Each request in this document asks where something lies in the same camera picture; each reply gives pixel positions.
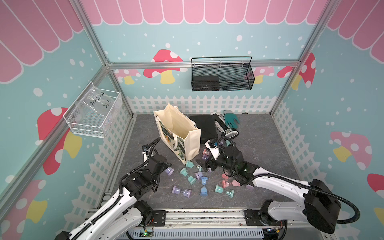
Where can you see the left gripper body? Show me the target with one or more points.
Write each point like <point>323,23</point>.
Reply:
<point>155,179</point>

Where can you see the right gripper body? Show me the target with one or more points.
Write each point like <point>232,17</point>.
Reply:
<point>220,163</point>

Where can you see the purple hourglass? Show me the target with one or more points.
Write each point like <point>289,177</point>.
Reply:
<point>169,171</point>
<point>186,193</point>

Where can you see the teal hourglass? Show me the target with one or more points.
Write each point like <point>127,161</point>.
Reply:
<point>184,172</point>

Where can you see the cream canvas tote bag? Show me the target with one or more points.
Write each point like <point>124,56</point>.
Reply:
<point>178,132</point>

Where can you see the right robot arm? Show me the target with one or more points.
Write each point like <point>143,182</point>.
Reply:
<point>312,202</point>

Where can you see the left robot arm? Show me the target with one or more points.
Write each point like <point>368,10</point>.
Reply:
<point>124,210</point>

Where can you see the pink hourglass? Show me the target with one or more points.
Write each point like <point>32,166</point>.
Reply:
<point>226,184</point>

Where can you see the green hourglass front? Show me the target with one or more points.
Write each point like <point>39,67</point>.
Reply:
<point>221,190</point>

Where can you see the blue hourglass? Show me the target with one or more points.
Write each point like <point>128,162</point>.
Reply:
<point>204,191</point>

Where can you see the plastic bag in basket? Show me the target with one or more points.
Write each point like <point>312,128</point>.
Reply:
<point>96,105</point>

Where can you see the black white hair brush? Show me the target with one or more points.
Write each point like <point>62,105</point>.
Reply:
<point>223,128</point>

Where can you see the black flat box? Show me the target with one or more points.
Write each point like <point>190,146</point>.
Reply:
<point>206,124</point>

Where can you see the green rubber glove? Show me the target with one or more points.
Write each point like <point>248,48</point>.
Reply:
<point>231,120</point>

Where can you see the black box in basket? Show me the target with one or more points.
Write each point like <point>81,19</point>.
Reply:
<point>205,83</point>

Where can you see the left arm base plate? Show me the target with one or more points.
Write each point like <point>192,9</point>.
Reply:
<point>153,218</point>

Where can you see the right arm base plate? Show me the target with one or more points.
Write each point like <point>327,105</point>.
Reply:
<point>261,218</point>

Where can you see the black mesh wall basket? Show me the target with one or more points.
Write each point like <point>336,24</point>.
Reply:
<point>235,73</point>

